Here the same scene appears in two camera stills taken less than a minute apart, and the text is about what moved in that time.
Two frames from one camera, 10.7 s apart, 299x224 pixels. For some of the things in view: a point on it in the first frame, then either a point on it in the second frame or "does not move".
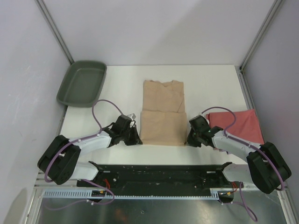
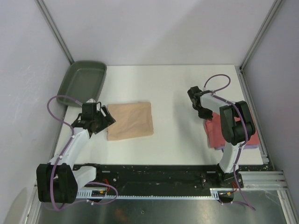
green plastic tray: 82,84 does not move
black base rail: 158,177 does not move
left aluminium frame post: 52,27 does not move
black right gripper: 190,142 → 208,115
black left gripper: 135,139 → 108,118
